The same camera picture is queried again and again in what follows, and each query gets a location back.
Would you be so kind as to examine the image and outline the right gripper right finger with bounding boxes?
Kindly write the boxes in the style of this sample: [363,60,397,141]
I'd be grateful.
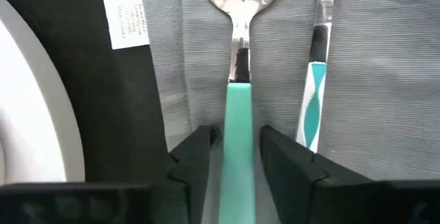
[260,124,440,224]

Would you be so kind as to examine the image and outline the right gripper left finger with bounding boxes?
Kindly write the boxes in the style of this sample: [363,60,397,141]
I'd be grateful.
[0,124,221,224]

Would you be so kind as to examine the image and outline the fork teal white patterned handle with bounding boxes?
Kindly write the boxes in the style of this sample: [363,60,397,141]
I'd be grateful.
[295,0,360,153]

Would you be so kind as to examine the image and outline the spoon with plain teal handle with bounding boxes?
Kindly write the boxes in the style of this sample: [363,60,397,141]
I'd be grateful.
[197,0,289,224]

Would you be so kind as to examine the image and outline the grey cloth napkin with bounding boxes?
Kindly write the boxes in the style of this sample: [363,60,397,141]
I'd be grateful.
[102,0,440,224]

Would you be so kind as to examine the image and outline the white round plate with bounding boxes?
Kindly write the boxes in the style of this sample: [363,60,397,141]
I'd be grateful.
[0,0,86,186]

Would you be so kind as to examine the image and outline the black plastic tray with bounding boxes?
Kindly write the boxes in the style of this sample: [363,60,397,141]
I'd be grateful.
[0,0,169,184]

